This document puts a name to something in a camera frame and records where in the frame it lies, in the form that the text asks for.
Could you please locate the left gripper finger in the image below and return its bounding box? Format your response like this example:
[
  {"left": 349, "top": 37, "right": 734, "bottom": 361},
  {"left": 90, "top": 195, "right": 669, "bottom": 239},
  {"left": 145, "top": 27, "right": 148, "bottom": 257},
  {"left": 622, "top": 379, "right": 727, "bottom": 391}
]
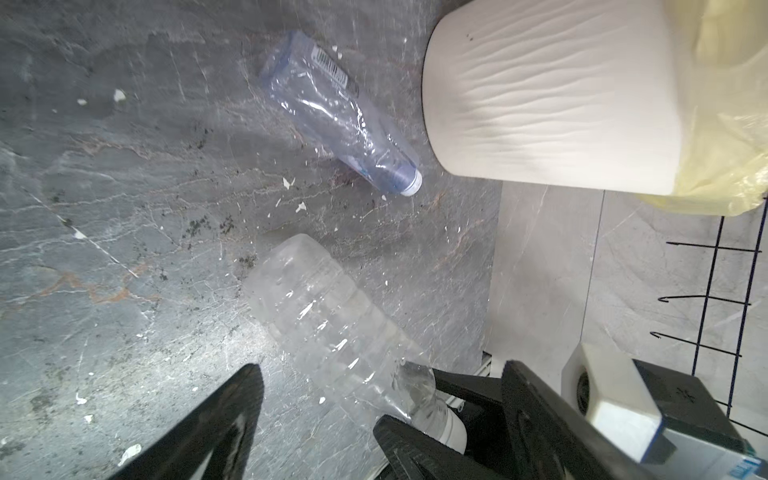
[
  {"left": 433, "top": 369, "right": 504, "bottom": 420},
  {"left": 373, "top": 415, "right": 502, "bottom": 480},
  {"left": 112, "top": 363, "right": 264, "bottom": 479},
  {"left": 501, "top": 360, "right": 653, "bottom": 479}
]

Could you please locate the clear crushed bottle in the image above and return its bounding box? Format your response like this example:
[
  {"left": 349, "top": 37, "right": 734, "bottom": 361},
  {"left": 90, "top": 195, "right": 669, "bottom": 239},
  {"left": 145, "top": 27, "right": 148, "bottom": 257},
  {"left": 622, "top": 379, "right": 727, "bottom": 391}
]
[{"left": 242, "top": 234, "right": 468, "bottom": 452}]

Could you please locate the clear bottle white cap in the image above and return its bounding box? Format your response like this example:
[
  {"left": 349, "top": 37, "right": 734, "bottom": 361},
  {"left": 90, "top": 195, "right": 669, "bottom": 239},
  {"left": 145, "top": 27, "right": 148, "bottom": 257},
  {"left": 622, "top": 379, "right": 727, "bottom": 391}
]
[{"left": 259, "top": 30, "right": 423, "bottom": 197}]

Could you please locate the white plastic waste bin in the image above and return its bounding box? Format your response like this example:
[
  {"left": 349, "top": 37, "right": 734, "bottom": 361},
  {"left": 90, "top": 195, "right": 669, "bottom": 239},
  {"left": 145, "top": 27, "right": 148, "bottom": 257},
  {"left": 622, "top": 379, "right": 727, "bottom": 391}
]
[{"left": 422, "top": 1, "right": 684, "bottom": 195}]

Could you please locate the yellow bin liner bag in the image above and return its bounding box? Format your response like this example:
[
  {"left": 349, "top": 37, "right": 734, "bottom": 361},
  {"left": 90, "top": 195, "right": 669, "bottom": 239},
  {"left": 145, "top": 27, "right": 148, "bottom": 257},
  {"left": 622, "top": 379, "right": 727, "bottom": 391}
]
[{"left": 642, "top": 1, "right": 767, "bottom": 217}]

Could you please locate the black wire hook rack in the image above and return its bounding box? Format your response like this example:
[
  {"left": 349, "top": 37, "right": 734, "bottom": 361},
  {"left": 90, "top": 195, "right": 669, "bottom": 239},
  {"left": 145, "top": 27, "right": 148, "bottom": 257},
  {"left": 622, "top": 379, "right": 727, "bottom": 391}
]
[{"left": 650, "top": 204, "right": 767, "bottom": 447}]

